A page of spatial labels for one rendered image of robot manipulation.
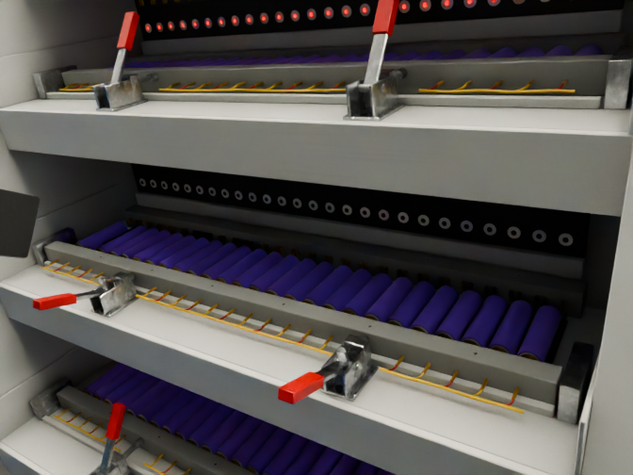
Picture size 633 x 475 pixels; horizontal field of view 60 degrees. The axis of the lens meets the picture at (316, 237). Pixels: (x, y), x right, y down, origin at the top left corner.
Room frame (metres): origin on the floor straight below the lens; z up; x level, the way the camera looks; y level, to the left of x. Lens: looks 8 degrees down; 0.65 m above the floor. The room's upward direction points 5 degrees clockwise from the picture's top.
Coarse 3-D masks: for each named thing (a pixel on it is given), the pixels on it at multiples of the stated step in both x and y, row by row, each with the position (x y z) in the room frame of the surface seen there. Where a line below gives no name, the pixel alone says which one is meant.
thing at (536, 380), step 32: (64, 256) 0.61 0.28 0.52; (96, 256) 0.59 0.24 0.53; (160, 288) 0.53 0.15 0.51; (192, 288) 0.50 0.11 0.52; (224, 288) 0.49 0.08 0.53; (288, 320) 0.44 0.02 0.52; (320, 320) 0.42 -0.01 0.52; (352, 320) 0.42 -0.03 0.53; (384, 352) 0.40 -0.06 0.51; (416, 352) 0.38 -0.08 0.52; (448, 352) 0.37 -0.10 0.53; (480, 352) 0.37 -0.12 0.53; (448, 384) 0.36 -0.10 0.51; (480, 384) 0.36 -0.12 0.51; (512, 384) 0.35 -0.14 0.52; (544, 384) 0.34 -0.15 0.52
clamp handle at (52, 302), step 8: (104, 288) 0.52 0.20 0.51; (56, 296) 0.48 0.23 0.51; (64, 296) 0.48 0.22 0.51; (72, 296) 0.48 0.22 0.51; (80, 296) 0.49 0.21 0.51; (88, 296) 0.50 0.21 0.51; (96, 296) 0.50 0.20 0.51; (40, 304) 0.46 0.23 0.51; (48, 304) 0.46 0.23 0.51; (56, 304) 0.47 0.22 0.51; (64, 304) 0.48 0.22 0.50
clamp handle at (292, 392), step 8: (336, 352) 0.37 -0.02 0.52; (344, 352) 0.37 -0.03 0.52; (344, 360) 0.37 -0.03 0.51; (328, 368) 0.36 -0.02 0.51; (336, 368) 0.36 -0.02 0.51; (344, 368) 0.37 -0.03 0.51; (304, 376) 0.34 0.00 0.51; (312, 376) 0.34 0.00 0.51; (320, 376) 0.34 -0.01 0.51; (328, 376) 0.35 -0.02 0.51; (288, 384) 0.33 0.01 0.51; (296, 384) 0.33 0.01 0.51; (304, 384) 0.33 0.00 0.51; (312, 384) 0.33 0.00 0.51; (320, 384) 0.34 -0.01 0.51; (280, 392) 0.32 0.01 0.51; (288, 392) 0.32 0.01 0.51; (296, 392) 0.32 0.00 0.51; (304, 392) 0.33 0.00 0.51; (312, 392) 0.33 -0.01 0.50; (288, 400) 0.32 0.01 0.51; (296, 400) 0.32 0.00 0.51
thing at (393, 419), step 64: (0, 256) 0.61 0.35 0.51; (512, 256) 0.47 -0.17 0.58; (64, 320) 0.54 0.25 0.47; (128, 320) 0.50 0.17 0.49; (192, 320) 0.49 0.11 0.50; (576, 320) 0.43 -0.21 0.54; (192, 384) 0.45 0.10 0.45; (256, 384) 0.40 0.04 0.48; (384, 384) 0.38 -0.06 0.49; (576, 384) 0.32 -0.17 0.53; (384, 448) 0.35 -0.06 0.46; (448, 448) 0.32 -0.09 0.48; (512, 448) 0.31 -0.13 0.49; (576, 448) 0.27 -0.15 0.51
